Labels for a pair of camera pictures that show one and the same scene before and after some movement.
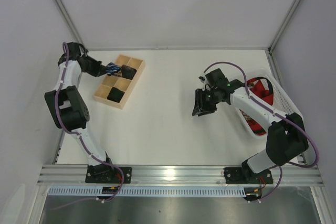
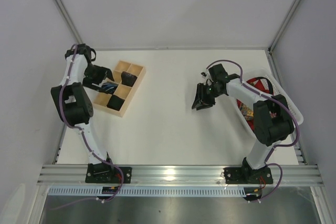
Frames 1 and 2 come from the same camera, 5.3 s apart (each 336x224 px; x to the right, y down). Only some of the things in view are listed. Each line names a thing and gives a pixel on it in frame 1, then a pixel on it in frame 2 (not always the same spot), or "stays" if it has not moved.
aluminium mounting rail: x=177 y=174 stays
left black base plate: x=102 y=173 stays
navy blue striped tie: x=112 y=69 → x=108 y=87
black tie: x=128 y=72 → x=128 y=79
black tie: x=115 y=95 → x=115 y=103
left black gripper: x=104 y=69 → x=97 y=79
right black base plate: x=237 y=176 stays
